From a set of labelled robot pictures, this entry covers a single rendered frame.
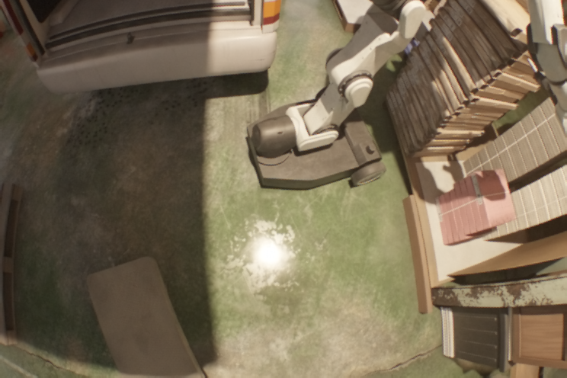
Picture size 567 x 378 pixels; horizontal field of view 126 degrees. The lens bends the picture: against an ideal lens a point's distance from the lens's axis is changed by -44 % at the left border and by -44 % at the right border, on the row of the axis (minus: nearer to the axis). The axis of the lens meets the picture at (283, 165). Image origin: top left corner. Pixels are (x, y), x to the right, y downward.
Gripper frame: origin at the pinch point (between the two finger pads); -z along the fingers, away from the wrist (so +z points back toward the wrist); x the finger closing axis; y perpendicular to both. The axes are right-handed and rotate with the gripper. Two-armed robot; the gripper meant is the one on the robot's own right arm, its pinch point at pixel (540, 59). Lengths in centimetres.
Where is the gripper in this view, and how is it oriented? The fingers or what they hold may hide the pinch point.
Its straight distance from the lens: 100.1
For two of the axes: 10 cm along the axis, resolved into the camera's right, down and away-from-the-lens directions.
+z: 1.1, 9.2, -3.9
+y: 9.9, -0.6, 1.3
